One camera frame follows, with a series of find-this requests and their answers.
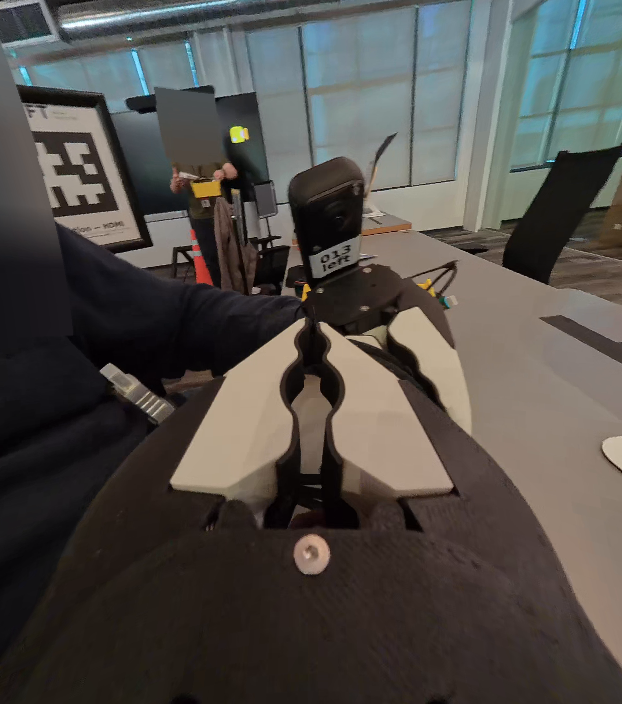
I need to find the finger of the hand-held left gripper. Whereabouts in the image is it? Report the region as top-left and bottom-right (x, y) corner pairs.
(387, 307), (475, 436)
(344, 324), (390, 353)

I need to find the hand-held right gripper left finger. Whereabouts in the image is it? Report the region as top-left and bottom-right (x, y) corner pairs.
(169, 319), (313, 530)

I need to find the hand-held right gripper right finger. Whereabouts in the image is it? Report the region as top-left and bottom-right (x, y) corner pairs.
(315, 322), (456, 522)

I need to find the black braided hdmi cable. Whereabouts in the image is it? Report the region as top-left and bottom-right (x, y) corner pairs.
(99, 337), (446, 509)

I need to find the person's left forearm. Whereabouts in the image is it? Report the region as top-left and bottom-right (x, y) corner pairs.
(55, 223), (310, 381)

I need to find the small dark monitor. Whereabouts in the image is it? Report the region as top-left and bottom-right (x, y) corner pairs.
(252, 179), (281, 222)

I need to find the brown wooden desk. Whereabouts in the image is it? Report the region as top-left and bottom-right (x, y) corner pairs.
(360, 208), (414, 238)

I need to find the yellow bin with cardboard divider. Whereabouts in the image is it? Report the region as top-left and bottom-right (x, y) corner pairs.
(300, 276), (436, 301)

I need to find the black board with wooden rim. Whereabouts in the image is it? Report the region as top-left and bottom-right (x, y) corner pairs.
(370, 131), (401, 194)

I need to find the black office chair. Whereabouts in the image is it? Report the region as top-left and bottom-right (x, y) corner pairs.
(249, 235), (293, 296)
(501, 142), (622, 287)

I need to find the brown hanging coat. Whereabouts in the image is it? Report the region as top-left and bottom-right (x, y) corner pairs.
(212, 197), (260, 296)

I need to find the orange traffic cone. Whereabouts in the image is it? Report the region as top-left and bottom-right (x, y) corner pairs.
(188, 227), (215, 288)

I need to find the large black tv screen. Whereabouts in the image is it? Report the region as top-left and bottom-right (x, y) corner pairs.
(109, 91), (271, 216)

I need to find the printed sign board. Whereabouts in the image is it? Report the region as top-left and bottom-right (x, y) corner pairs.
(16, 85), (154, 255)

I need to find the ceiling air vent grille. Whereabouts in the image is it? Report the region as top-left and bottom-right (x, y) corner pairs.
(0, 0), (62, 48)

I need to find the black adapter cable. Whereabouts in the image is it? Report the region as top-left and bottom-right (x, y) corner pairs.
(410, 263), (454, 295)

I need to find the black looped cable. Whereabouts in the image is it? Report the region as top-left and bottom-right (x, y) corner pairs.
(433, 260), (461, 299)

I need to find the silver ventilation duct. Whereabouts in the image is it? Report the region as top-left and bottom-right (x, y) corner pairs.
(57, 0), (475, 32)

